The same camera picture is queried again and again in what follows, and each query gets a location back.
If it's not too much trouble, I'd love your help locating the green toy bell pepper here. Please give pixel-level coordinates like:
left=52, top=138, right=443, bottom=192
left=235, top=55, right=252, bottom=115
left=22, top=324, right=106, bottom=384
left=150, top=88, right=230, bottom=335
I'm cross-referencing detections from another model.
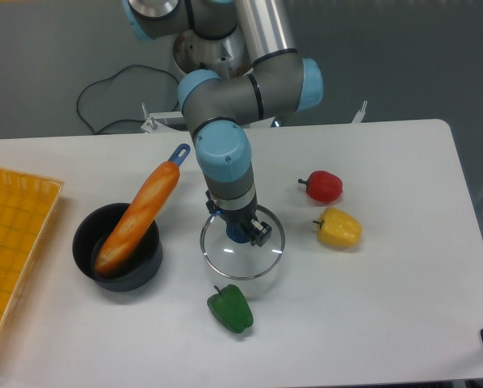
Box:
left=207, top=284, right=254, bottom=334

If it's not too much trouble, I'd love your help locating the dark grey pot blue handle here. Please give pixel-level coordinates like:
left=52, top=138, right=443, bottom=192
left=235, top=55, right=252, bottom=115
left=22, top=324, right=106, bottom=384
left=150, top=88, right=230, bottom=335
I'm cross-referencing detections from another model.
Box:
left=72, top=143, right=191, bottom=292

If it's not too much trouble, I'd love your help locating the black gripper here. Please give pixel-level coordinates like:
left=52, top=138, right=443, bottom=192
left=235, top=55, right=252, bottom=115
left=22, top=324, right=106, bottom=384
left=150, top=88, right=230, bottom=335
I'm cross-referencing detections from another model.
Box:
left=206, top=189, right=272, bottom=247

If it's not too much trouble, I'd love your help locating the white metal mounting frame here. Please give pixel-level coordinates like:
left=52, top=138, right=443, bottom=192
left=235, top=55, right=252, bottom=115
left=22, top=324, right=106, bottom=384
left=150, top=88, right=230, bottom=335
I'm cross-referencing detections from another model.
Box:
left=140, top=95, right=368, bottom=133

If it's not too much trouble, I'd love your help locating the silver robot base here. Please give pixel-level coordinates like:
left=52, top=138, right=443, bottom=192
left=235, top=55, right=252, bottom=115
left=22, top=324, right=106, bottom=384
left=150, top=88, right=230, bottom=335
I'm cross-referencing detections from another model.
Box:
left=173, top=27, right=252, bottom=79

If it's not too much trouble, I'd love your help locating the orange toy baguette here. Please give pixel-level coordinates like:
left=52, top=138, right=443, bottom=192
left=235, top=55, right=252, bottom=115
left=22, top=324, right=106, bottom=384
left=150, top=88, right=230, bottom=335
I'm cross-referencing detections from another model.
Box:
left=94, top=161, right=180, bottom=277

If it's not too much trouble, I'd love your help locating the yellow plastic basket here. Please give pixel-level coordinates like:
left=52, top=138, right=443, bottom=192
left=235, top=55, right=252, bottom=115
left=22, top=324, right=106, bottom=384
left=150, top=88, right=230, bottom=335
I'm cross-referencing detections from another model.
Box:
left=0, top=167, right=64, bottom=335

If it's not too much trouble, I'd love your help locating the black cable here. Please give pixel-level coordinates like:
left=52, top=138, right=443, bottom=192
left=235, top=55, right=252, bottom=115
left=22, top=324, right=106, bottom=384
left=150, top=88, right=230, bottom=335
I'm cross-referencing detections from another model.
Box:
left=76, top=64, right=183, bottom=135

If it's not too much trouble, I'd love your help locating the red toy bell pepper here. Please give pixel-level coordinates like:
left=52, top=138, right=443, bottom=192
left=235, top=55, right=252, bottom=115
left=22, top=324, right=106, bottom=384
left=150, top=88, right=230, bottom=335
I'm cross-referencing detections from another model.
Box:
left=297, top=171, right=343, bottom=203

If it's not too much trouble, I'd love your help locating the glass pot lid blue knob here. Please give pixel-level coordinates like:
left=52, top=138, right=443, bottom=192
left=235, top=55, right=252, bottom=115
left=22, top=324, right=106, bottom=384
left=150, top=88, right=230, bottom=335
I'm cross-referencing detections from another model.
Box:
left=199, top=205, right=286, bottom=280

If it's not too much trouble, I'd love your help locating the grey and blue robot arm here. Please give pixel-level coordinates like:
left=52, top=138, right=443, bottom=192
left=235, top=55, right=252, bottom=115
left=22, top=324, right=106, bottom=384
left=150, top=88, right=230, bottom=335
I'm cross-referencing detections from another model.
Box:
left=123, top=1, right=324, bottom=246

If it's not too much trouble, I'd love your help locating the yellow toy bell pepper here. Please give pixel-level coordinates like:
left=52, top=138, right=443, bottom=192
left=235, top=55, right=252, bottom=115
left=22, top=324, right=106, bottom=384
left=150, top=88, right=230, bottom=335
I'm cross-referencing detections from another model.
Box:
left=313, top=207, right=363, bottom=248

